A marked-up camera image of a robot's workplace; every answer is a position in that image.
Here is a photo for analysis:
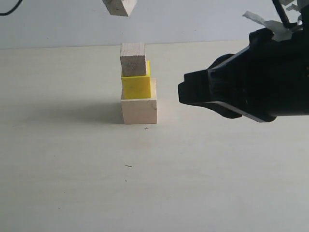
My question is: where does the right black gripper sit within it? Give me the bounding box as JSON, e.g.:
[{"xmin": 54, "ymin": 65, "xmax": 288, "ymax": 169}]
[{"xmin": 178, "ymin": 28, "xmax": 309, "ymax": 122}]

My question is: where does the large light wooden cube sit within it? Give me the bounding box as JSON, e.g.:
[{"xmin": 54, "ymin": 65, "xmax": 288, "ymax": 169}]
[{"xmin": 121, "ymin": 78, "xmax": 157, "ymax": 125}]

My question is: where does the yellow painted cube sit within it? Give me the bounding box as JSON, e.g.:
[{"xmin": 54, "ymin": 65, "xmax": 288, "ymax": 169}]
[{"xmin": 121, "ymin": 60, "xmax": 152, "ymax": 100}]

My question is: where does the medium striped wooden cube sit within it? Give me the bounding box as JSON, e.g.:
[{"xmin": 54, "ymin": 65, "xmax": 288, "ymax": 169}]
[{"xmin": 120, "ymin": 43, "xmax": 147, "ymax": 77}]

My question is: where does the small light wooden cube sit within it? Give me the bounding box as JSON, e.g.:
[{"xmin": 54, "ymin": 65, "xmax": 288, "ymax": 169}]
[{"xmin": 102, "ymin": 0, "xmax": 138, "ymax": 17}]

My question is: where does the white tape strip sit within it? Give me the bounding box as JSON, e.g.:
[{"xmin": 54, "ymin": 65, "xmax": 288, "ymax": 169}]
[{"xmin": 242, "ymin": 11, "xmax": 292, "ymax": 42}]

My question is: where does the right black cable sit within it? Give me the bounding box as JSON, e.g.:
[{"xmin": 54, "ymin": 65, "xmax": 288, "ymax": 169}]
[{"xmin": 271, "ymin": 0, "xmax": 304, "ymax": 29}]

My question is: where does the black cable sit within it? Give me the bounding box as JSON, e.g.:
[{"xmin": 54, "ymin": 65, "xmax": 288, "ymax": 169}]
[
  {"xmin": 271, "ymin": 0, "xmax": 304, "ymax": 29},
  {"xmin": 0, "ymin": 0, "xmax": 24, "ymax": 16}
]

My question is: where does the left black cable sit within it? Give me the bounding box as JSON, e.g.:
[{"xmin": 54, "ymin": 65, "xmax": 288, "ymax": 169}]
[{"xmin": 0, "ymin": 0, "xmax": 24, "ymax": 16}]

